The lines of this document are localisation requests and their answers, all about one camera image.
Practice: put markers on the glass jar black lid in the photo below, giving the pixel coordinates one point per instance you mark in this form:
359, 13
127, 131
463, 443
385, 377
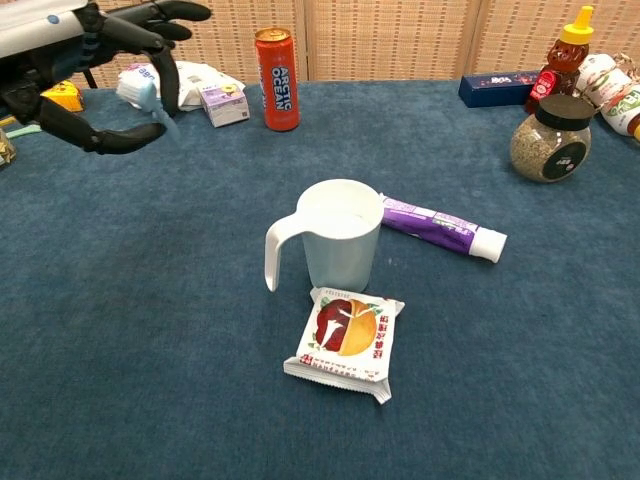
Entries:
550, 140

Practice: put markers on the white drink bottle yellow cap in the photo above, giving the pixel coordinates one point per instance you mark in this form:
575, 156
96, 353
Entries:
615, 85

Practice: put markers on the clear tub with clips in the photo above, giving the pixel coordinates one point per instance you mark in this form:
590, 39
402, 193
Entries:
6, 147

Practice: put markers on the red soda can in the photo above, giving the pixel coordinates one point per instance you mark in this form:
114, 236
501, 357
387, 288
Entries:
277, 85

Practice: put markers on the mint green scrub brush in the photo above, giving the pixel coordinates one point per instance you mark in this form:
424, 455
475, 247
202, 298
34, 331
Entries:
25, 131

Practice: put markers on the dark blue long box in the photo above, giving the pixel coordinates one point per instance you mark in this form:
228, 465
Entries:
495, 87

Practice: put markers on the white wipes pack blue print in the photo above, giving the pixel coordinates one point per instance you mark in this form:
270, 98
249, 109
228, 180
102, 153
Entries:
137, 74

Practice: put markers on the white plastic pouch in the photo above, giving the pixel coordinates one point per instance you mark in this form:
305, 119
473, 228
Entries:
200, 75

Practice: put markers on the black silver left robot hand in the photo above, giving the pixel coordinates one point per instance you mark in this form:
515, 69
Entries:
35, 25

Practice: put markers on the blue felt table cover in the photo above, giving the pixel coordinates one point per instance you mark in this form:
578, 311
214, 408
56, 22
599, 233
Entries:
150, 300

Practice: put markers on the light blue toothbrush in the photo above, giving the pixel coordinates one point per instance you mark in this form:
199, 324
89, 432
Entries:
149, 97

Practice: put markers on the purple toothpaste tube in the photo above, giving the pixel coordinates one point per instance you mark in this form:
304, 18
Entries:
430, 225

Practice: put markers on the snack packet with orange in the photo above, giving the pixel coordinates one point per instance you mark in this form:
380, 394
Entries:
345, 340

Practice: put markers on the yellow tape measure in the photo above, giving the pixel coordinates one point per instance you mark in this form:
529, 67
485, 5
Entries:
65, 97

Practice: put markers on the black tripod stand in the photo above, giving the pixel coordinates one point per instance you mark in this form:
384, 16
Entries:
91, 79

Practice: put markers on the honey bottle yellow cap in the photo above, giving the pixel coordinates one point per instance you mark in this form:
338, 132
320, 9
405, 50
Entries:
565, 60

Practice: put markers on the bamboo folding screen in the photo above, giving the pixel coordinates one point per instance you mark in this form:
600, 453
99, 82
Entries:
390, 35

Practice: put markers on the small purple white box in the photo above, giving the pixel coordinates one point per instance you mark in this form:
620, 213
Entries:
225, 105

